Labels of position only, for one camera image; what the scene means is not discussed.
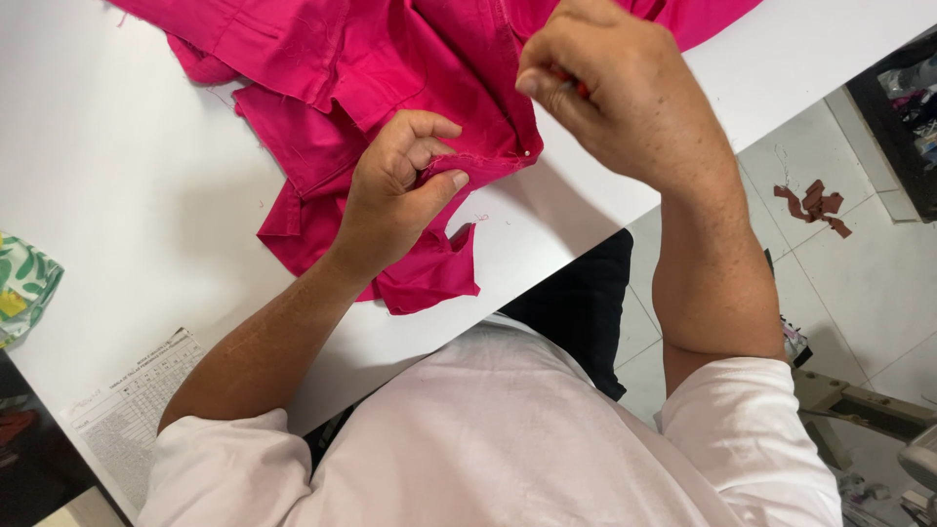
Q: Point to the person's right hand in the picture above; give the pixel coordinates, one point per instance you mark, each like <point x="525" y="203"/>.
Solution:
<point x="622" y="110"/>

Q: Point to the person's left hand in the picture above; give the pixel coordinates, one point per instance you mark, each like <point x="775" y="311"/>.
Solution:
<point x="384" y="179"/>

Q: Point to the red seam ripper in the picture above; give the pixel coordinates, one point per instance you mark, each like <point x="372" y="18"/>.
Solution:
<point x="573" y="82"/>

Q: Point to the pink fabric garment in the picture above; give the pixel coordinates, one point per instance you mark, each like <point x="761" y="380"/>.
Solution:
<point x="380" y="95"/>

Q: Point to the person's black trousers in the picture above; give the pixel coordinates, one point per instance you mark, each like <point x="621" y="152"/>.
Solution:
<point x="582" y="307"/>

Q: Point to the brown fabric scraps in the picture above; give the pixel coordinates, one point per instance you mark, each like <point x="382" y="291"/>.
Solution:
<point x="814" y="206"/>

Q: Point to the black shelf with items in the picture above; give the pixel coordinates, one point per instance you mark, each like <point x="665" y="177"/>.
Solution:
<point x="904" y="121"/>

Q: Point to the person's white shirt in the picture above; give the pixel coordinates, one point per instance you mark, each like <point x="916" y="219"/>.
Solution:
<point x="498" y="446"/>

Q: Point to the printed paper size chart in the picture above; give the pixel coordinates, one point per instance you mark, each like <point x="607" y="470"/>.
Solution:
<point x="132" y="417"/>

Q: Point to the green leaf print fabric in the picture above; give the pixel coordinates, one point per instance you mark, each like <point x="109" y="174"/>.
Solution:
<point x="23" y="285"/>

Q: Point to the beige sewing machine stand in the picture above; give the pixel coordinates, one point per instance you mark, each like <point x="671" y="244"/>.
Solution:
<point x="867" y="432"/>

